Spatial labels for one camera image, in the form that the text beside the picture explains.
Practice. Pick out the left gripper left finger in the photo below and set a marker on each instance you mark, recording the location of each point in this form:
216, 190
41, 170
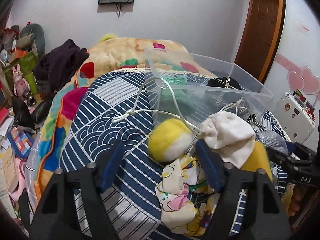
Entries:
56, 216

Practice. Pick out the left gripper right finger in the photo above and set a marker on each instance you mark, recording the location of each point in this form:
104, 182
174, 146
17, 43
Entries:
264, 216

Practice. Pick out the cartoon print fabric bag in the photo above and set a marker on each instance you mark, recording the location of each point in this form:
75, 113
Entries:
186, 200

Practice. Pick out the yellow white plush ball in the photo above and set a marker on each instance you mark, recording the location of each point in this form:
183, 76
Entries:
169, 140

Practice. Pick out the black chain-pattern pouch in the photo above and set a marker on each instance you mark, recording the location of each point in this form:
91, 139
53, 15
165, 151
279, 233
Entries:
224, 98

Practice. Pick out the green knitted cloth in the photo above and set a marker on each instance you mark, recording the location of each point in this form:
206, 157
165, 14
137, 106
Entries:
186, 105

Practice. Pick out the clear plastic storage box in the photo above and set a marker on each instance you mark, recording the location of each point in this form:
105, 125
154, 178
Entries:
255, 97

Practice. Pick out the white drawstring bag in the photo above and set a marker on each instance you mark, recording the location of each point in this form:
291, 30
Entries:
224, 132

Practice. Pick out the person's right hand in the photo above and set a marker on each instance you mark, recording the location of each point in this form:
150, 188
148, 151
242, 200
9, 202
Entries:
297, 195

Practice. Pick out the white stickered suitcase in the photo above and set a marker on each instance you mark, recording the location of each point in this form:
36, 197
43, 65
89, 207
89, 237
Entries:
293, 118

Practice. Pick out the colourful blocks booklet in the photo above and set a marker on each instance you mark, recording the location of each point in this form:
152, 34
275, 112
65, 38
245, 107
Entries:
21, 142

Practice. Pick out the black plastic bag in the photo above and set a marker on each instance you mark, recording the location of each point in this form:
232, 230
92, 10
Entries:
26, 121

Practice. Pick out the blue white patterned cloth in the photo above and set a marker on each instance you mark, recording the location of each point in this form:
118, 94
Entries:
131, 201

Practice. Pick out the green bottle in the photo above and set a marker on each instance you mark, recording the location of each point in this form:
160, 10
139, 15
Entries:
32, 83

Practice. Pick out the pink rabbit figurine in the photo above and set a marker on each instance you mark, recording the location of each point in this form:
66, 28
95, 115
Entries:
20, 83

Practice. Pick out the brown wooden door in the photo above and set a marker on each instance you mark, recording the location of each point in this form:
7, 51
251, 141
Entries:
261, 37

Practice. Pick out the dark purple garment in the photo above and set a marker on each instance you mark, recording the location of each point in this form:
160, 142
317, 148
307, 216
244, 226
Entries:
56, 68

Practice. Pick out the green cardboard box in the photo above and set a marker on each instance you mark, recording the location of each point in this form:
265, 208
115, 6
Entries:
26, 60

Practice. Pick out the grey green plush toy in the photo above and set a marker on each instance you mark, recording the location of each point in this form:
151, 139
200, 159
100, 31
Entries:
32, 37

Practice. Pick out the yellow fuzzy cushion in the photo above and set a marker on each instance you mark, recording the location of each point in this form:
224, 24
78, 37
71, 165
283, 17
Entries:
107, 37

